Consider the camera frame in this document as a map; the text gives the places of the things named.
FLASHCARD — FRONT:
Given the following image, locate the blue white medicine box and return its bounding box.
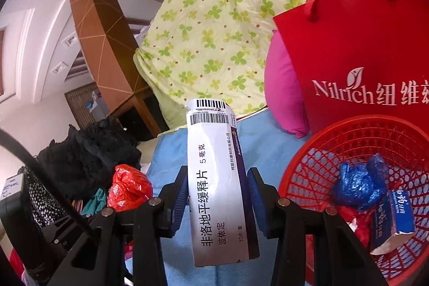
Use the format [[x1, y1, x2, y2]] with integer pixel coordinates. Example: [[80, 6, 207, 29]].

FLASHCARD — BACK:
[[370, 190, 416, 256]]

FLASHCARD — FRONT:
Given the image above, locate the green clover print quilt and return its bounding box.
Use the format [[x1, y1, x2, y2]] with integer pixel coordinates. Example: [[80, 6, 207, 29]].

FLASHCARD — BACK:
[[133, 0, 339, 131]]

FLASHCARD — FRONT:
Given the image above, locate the black garment pile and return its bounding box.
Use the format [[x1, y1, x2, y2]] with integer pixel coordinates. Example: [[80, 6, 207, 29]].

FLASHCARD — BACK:
[[35, 117, 141, 199]]

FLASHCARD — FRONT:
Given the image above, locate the small red plastic bag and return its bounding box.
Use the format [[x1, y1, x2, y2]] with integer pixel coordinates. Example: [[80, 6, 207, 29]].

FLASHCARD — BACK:
[[106, 164, 153, 213]]

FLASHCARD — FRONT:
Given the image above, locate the light blue towel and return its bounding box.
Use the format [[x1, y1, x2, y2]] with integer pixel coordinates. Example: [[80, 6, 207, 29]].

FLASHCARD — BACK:
[[124, 110, 316, 286]]

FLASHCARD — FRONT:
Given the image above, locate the white bed sheet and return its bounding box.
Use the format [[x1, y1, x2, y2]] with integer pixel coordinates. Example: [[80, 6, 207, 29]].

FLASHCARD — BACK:
[[136, 139, 160, 173]]

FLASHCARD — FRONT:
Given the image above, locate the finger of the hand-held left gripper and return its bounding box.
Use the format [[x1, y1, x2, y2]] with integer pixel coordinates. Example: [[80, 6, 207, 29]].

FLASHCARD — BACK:
[[42, 217, 101, 251]]

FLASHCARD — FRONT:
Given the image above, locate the brown lattice door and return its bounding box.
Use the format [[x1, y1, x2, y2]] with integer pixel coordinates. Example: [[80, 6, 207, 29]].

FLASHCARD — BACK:
[[64, 81, 111, 129]]

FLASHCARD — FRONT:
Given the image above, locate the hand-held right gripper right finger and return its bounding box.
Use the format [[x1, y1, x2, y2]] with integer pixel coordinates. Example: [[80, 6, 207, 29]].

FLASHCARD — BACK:
[[246, 167, 386, 286]]

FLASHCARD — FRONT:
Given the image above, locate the red paper shopping bag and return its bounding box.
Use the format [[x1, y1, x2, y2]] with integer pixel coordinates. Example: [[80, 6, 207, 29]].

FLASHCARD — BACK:
[[273, 0, 429, 136]]

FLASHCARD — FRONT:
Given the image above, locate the teal cloth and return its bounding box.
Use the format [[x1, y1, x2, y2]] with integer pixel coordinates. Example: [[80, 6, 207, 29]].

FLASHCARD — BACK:
[[80, 188, 108, 216]]

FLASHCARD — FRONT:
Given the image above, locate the white purple-edged medicine box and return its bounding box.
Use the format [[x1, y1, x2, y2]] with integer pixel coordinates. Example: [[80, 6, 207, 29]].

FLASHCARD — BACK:
[[185, 98, 260, 268]]

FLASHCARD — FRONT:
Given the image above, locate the red plastic mesh basket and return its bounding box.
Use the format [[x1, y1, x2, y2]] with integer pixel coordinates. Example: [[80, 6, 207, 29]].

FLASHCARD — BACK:
[[278, 115, 429, 281]]

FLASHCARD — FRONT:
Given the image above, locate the blue plastic bag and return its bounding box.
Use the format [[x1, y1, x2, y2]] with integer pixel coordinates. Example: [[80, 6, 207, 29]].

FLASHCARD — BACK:
[[332, 154, 389, 213]]

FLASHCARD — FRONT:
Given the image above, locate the black white dotted garment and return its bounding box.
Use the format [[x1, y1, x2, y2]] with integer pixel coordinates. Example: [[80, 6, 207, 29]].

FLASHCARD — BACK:
[[22, 165, 64, 229]]

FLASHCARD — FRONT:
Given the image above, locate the pink pillow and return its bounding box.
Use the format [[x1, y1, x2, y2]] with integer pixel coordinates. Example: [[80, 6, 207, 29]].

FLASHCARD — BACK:
[[264, 31, 310, 138]]

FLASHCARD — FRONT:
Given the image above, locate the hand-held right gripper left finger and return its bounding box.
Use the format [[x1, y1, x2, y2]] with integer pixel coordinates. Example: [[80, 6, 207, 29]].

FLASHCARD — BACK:
[[50, 165, 190, 286]]

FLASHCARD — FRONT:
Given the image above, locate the black cable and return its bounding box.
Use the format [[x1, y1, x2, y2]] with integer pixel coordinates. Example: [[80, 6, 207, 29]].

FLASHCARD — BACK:
[[0, 128, 98, 240]]

